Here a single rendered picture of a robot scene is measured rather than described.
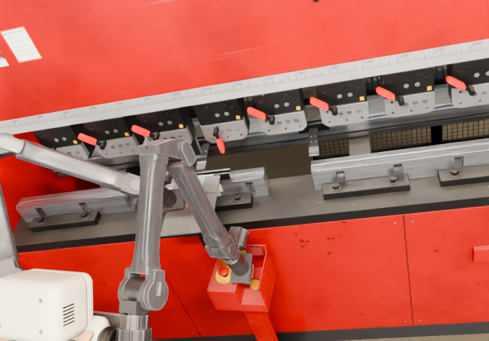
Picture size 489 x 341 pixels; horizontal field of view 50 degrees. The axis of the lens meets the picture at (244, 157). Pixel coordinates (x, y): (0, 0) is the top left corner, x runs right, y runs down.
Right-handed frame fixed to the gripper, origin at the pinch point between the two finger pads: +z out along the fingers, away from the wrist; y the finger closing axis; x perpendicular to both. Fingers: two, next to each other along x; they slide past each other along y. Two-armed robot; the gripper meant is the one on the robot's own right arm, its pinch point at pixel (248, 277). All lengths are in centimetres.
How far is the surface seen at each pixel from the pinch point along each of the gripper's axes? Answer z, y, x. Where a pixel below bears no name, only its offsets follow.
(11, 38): -80, 45, 58
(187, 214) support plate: -16.3, 16.7, 19.8
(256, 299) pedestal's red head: 8.7, -5.0, -0.9
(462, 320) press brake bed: 73, 10, -71
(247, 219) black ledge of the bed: -2.2, 21.0, 2.7
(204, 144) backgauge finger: -8, 52, 23
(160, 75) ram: -58, 44, 17
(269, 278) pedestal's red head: 8.6, 3.1, -4.8
